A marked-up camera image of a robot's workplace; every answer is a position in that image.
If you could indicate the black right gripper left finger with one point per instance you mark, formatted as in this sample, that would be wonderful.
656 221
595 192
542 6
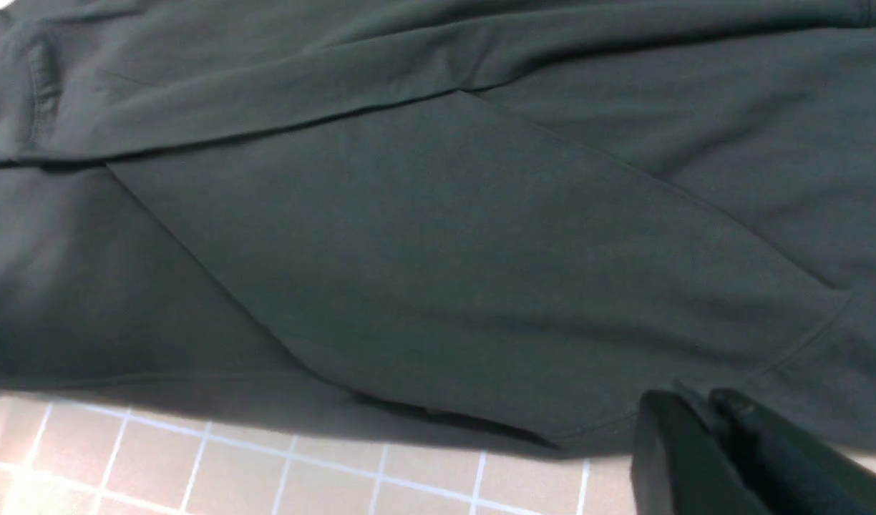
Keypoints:
679 467

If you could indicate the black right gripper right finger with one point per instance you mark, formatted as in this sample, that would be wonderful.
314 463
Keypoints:
785 467

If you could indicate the dark gray long-sleeve shirt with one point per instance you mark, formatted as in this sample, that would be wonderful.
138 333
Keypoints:
454 223

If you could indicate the beige checkered tablecloth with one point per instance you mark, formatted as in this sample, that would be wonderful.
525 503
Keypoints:
69 458

